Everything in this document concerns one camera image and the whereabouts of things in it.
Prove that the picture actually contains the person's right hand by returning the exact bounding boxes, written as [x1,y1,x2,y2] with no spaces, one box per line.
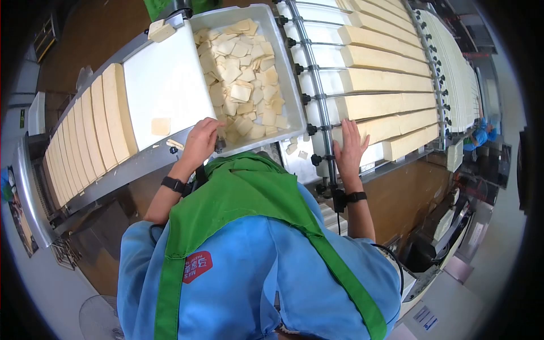
[333,118,370,194]

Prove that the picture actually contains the person's left hand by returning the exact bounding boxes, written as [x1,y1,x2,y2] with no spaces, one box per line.
[169,117,226,184]

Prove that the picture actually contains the person's left fingers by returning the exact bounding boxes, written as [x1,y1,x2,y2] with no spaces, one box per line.
[200,117,226,139]

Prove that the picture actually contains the black wrist band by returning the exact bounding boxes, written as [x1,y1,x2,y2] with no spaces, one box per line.
[332,187,368,213]
[161,167,208,197]

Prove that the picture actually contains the single square biscuit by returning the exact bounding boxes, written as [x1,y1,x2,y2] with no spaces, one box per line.
[151,117,171,136]

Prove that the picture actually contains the white plastic tray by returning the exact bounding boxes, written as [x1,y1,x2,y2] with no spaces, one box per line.
[189,3,307,158]

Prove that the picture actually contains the pile of square biscuit pieces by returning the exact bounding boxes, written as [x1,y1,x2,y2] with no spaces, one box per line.
[193,18,290,144]

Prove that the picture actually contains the row of thick dough bars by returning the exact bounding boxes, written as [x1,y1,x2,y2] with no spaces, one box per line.
[331,0,441,162]

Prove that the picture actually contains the steel conveyor with white belt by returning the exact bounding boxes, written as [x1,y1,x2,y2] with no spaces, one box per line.
[13,8,222,249]

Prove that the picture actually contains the conveyor with steel guide rods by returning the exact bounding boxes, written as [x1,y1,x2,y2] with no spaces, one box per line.
[272,0,452,200]

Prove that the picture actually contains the pair of stacked square biscuits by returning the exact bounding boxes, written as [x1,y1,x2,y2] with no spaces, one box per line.
[147,19,177,43]

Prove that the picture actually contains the long conveyor with white sheets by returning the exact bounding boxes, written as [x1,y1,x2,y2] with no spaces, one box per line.
[409,6,483,135]

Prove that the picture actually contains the grey machine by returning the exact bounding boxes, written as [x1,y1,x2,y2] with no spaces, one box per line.
[399,187,482,307]

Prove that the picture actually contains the row of long dough strips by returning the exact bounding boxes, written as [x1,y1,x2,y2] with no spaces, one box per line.
[42,63,139,209]

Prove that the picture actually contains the person's body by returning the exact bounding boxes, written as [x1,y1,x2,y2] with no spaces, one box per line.
[117,152,403,340]

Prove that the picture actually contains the white floor fan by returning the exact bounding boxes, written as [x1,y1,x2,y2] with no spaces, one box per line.
[78,295,126,340]

